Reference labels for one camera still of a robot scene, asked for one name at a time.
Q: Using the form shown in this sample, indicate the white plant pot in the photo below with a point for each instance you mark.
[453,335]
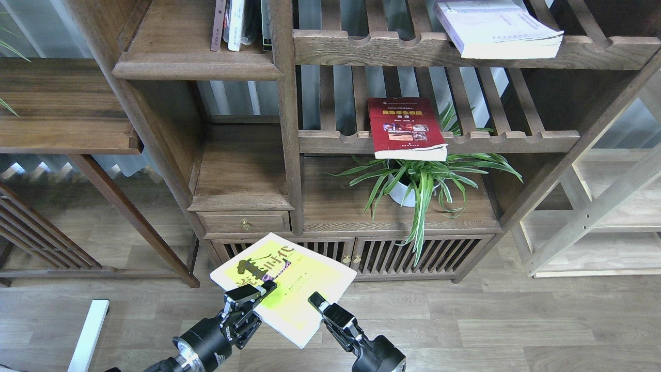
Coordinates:
[400,189]

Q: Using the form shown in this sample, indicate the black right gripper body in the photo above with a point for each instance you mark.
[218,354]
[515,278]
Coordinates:
[378,355]

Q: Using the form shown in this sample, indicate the dark slatted wooden rack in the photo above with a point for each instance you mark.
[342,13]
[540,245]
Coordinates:
[28,230]

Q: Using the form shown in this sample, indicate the yellow green cover book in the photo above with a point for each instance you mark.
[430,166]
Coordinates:
[298,272]

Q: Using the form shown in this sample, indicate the green spider plant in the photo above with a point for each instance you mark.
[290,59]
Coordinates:
[452,175]

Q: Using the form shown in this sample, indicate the white metal bar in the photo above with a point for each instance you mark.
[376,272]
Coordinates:
[89,335]

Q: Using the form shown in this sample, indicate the red cover book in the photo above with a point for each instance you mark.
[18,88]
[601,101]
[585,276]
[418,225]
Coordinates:
[405,128]

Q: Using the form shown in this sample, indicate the light wooden shelf frame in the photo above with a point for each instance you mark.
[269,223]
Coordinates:
[613,226]

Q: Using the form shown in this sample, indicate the brass drawer knob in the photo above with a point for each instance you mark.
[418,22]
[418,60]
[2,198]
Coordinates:
[246,225]

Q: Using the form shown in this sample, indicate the dark upright book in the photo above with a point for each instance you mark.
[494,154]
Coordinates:
[266,26]

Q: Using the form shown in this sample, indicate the dark wooden bookshelf cabinet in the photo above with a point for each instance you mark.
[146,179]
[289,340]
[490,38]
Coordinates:
[257,135]

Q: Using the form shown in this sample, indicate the brown upright book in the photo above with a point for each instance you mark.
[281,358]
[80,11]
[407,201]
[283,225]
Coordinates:
[218,25]

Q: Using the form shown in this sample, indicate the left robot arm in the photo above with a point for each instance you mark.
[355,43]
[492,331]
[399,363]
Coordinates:
[160,364]

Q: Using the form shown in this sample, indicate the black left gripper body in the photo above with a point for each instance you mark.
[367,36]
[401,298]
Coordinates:
[204,347]

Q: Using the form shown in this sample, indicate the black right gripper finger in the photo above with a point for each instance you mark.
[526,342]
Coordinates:
[340,323]

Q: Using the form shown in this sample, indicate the white thick book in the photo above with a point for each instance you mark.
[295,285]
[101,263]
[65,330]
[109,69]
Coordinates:
[496,30]

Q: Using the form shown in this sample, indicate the white upright book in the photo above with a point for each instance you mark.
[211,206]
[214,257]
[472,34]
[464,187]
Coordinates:
[235,31]

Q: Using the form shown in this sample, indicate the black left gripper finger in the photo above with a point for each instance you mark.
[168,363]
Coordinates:
[239,320]

